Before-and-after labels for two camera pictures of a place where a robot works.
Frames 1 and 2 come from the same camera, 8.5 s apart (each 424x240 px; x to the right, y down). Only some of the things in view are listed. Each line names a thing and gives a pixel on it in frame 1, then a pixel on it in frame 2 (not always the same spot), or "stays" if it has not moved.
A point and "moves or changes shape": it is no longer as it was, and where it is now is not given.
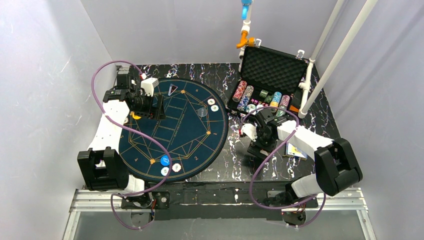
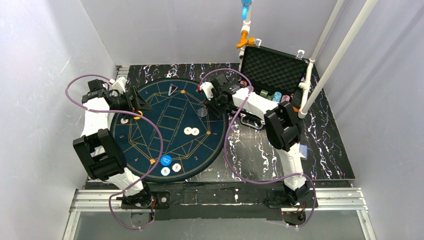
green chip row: (267, 97) stays
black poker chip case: (269, 78) stays
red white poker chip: (176, 167) stays
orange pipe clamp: (245, 41) stays
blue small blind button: (165, 160) stays
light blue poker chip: (164, 170) stays
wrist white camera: (250, 130) → (207, 87)
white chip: (211, 101) moves or changes shape
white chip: (214, 108) moves or changes shape
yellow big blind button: (135, 116) stays
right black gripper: (257, 149) → (216, 108)
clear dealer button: (202, 112) stays
